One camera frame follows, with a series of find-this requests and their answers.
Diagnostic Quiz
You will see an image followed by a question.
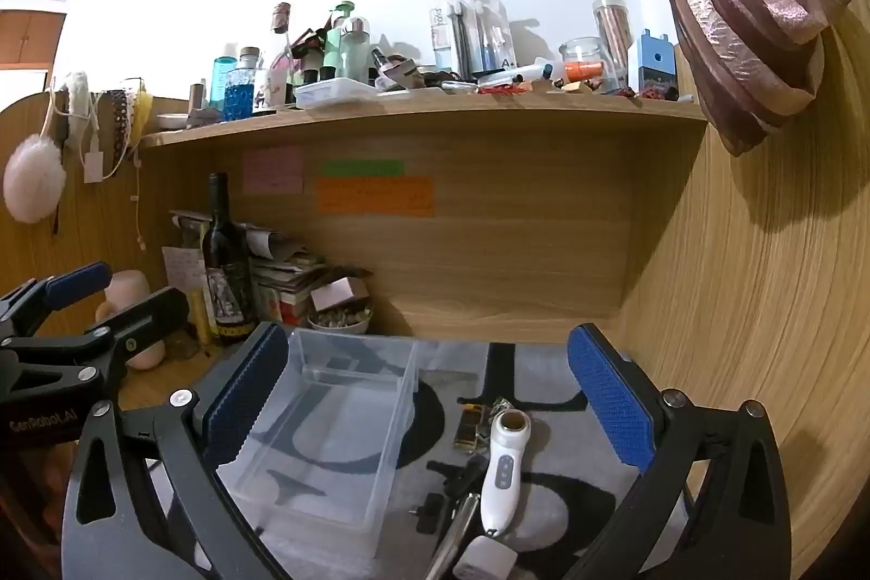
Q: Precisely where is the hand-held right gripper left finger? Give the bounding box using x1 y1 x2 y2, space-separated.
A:
63 322 300 580

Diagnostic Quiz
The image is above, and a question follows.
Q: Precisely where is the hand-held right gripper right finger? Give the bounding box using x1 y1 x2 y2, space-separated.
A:
566 322 795 580

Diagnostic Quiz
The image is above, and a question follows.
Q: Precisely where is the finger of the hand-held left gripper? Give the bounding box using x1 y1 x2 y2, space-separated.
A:
0 262 114 345
0 285 190 383

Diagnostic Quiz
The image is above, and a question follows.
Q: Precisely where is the clear plastic storage box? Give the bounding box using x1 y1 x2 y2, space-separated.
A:
216 327 420 559

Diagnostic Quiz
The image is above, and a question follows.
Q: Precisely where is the white handheld massager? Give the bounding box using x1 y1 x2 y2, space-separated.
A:
478 408 535 539

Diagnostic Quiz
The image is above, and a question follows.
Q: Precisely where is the white charger plug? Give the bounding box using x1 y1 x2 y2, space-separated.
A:
453 535 519 580

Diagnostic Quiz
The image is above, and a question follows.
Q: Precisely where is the cream cylindrical container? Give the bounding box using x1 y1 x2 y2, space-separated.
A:
95 269 168 371

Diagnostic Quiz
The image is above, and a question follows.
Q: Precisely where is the yellow stick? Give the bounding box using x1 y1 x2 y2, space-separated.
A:
193 288 213 351

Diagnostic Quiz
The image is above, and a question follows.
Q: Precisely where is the white paper card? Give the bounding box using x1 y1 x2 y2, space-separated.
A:
161 245 206 290

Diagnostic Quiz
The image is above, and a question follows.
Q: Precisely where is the grey mat with black letters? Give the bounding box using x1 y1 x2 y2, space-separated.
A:
163 335 701 580

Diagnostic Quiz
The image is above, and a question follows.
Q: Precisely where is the dark wine bottle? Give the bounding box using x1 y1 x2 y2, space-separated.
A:
202 172 258 347

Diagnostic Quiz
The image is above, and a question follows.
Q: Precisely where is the white fluffy puff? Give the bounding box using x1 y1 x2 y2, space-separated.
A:
3 134 67 225

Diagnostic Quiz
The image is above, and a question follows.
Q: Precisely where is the white bowl of shells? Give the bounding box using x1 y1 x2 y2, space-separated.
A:
307 308 374 337

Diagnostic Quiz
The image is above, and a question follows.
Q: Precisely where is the stack of magazines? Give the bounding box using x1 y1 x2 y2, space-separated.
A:
170 209 328 327

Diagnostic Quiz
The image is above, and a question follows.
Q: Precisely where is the dark beaded lace band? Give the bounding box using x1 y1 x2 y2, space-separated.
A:
101 89 132 158

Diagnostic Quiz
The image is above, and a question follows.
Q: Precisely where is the yellow lace scrunchie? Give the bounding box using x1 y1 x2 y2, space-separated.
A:
128 83 149 145

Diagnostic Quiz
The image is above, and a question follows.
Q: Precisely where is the pink sticky note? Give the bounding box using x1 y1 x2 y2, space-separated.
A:
243 146 305 195

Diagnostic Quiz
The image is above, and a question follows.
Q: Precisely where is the white fluffy headband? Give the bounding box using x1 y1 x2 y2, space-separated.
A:
63 70 94 120

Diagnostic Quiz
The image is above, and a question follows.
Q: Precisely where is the black and silver selfie stick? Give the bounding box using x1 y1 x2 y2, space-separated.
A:
408 459 492 580

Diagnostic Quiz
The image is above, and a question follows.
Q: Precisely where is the blue liquid glass bottle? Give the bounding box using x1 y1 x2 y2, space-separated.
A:
223 48 263 121

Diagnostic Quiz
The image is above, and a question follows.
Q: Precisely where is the orange sticky note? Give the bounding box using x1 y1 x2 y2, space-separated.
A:
316 176 436 217

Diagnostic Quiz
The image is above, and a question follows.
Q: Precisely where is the teal plastic bottle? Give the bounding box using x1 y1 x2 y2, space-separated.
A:
211 54 238 114

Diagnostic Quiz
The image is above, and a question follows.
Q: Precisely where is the wooden cabinet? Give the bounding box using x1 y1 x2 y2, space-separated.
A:
0 0 70 72

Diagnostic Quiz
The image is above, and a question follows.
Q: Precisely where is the white printed mug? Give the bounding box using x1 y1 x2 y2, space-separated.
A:
254 70 294 114

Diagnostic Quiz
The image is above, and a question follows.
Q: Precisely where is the green sticky note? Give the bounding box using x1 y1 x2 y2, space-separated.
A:
322 160 406 177

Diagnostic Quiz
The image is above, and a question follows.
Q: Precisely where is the white plastic tray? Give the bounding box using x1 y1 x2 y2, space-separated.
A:
293 78 380 111

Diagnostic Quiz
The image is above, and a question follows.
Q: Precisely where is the clear bottle with brown cap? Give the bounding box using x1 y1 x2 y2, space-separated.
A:
272 2 295 73

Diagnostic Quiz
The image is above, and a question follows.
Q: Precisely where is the wooden shelf board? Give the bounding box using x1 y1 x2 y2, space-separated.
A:
139 96 709 150

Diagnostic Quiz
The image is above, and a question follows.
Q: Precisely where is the mint green bottle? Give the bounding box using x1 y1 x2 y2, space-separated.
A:
324 0 356 79

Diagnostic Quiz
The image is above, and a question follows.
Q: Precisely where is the blue and white carton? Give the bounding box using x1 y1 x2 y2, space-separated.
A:
626 28 679 96

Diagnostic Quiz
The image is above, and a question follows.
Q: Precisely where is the frosted glass bottle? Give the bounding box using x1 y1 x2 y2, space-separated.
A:
338 15 374 82

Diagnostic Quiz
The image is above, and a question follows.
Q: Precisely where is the white tube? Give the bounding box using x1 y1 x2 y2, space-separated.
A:
499 63 556 82

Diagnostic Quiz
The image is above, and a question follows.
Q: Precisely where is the wide glass jar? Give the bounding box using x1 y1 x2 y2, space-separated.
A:
558 36 622 93

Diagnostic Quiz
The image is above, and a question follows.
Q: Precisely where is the tall jar with brown sticks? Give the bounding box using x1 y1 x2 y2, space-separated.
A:
592 0 633 86

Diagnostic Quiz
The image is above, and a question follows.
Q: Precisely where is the packaged toothbrush set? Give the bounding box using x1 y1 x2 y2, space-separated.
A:
428 0 518 79

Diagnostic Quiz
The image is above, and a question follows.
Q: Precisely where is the pink mesh hat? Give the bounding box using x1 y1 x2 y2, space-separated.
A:
664 0 859 158

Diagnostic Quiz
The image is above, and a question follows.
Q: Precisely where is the white hanging cable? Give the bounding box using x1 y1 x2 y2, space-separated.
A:
131 141 149 253

